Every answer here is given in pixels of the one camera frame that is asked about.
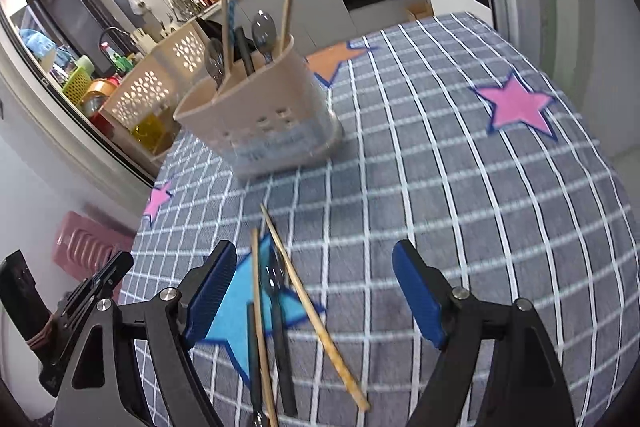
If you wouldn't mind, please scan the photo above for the blue towel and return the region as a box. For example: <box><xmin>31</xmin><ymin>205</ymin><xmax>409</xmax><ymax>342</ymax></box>
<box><xmin>19</xmin><ymin>29</ymin><xmax>71</xmax><ymax>70</ymax></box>

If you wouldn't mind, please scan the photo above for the grey checked star tablecloth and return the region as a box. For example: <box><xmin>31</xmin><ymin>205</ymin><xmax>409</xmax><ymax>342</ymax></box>
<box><xmin>119</xmin><ymin>10</ymin><xmax>629</xmax><ymax>427</ymax></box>

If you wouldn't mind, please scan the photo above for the yellow oil bottle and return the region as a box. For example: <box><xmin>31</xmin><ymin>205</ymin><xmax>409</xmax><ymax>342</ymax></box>
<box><xmin>130</xmin><ymin>106</ymin><xmax>174</xmax><ymax>153</ymax></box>

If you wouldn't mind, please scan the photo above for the blue patterned chopstick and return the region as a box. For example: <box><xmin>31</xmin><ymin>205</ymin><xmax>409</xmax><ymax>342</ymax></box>
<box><xmin>227</xmin><ymin>0</ymin><xmax>237</xmax><ymax>58</ymax></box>

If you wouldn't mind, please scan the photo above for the cardboard box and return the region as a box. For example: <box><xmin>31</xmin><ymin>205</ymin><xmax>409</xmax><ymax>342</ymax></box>
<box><xmin>405</xmin><ymin>1</ymin><xmax>434</xmax><ymax>23</ymax></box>

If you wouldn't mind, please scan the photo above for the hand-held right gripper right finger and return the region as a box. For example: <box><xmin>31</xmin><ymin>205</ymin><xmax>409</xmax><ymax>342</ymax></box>
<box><xmin>392</xmin><ymin>239</ymin><xmax>574</xmax><ymax>427</ymax></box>

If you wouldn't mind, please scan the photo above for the beige flower-cutout basket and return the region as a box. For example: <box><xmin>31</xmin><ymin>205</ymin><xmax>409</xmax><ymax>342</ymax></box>
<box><xmin>99</xmin><ymin>19</ymin><xmax>211</xmax><ymax>134</ymax></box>

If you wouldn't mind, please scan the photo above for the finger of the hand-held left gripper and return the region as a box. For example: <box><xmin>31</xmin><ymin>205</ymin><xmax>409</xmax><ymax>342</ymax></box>
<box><xmin>65</xmin><ymin>251</ymin><xmax>135</xmax><ymax>309</ymax></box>

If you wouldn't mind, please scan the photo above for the green plastic basket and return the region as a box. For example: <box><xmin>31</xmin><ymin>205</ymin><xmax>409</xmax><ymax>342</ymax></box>
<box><xmin>62</xmin><ymin>55</ymin><xmax>96</xmax><ymax>104</ymax></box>

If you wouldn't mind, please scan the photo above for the pink chair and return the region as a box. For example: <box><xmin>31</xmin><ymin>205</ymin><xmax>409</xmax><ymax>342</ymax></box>
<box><xmin>52</xmin><ymin>210</ymin><xmax>136</xmax><ymax>281</ymax></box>

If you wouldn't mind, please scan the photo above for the black kitchen faucet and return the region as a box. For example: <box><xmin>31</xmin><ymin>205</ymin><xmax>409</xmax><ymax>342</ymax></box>
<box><xmin>98</xmin><ymin>26</ymin><xmax>134</xmax><ymax>58</ymax></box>

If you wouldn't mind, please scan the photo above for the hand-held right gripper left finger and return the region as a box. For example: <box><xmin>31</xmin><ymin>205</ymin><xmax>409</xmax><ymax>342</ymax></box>
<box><xmin>52</xmin><ymin>240</ymin><xmax>237</xmax><ymax>427</ymax></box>

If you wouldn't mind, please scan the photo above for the beige plastic utensil holder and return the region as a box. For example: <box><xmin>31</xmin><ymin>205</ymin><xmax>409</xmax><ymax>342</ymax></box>
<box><xmin>172</xmin><ymin>34</ymin><xmax>346</xmax><ymax>182</ymax></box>

